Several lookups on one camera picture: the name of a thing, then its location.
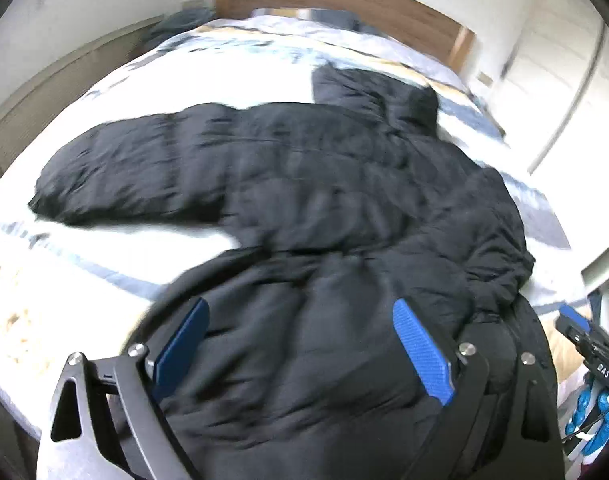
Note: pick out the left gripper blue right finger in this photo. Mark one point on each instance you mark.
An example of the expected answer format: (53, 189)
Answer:
(477, 436)

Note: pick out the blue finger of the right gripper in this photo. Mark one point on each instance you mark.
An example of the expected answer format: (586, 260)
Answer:
(574, 315)

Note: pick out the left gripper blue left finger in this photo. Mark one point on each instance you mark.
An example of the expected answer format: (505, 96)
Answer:
(82, 441)

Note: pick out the black puffer down coat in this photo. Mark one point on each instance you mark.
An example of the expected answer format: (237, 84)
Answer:
(341, 207)

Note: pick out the blue gloved right hand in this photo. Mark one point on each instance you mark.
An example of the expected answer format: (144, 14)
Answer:
(586, 432)

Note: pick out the striped duvet cover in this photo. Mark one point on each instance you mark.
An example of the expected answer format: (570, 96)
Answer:
(67, 289)

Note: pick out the white sliding wardrobe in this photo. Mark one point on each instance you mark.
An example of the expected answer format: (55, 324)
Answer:
(555, 105)

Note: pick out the striped pillow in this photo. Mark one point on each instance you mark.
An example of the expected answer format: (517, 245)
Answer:
(329, 17)

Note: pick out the dark teal cloth pile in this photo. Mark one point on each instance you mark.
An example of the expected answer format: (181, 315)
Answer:
(176, 23)

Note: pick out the wooden headboard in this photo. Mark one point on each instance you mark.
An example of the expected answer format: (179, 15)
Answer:
(409, 21)

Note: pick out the beige wall switch plate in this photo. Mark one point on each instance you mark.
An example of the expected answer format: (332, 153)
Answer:
(484, 79)

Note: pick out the beige low wall cabinet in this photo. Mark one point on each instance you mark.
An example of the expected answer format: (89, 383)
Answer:
(25, 114)

